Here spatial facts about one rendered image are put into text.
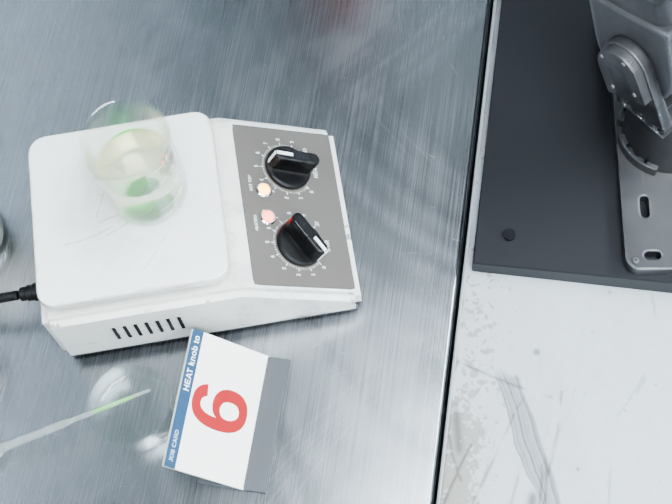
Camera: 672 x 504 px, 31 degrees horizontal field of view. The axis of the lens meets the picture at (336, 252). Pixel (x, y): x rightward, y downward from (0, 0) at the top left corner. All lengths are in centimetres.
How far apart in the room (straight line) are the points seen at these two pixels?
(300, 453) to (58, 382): 17
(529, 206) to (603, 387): 13
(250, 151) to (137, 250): 11
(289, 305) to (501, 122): 20
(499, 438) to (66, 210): 31
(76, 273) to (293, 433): 17
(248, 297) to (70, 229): 12
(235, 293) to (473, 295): 17
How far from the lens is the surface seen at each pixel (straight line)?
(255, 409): 81
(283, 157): 80
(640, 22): 73
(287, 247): 79
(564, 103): 88
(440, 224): 85
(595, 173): 86
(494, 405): 81
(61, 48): 96
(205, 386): 79
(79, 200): 79
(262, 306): 79
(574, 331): 83
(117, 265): 77
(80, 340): 81
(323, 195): 82
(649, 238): 83
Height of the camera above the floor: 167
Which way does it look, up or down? 66 degrees down
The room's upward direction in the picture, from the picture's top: 9 degrees counter-clockwise
